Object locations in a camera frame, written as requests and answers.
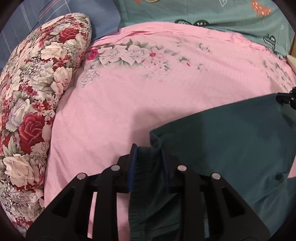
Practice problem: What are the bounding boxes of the pink floral bed sheet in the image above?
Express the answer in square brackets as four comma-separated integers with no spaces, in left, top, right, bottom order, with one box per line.
[43,22,296,241]

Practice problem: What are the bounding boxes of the purple plaid sheet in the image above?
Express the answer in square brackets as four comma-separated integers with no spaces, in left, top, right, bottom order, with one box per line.
[0,0,122,72]

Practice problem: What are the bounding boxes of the red floral rolled quilt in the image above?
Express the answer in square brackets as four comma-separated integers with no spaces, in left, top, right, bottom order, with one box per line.
[1,13,91,235]

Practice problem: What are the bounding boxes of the white textured pillow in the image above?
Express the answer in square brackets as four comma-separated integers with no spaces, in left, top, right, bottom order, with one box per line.
[287,55,296,72]

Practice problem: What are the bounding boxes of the dark teal pants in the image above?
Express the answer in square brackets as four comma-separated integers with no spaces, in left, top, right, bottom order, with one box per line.
[128,94,295,240]

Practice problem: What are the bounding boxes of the teal heart-print sheet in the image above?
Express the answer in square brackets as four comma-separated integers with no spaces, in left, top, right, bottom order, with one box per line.
[114,0,295,56]

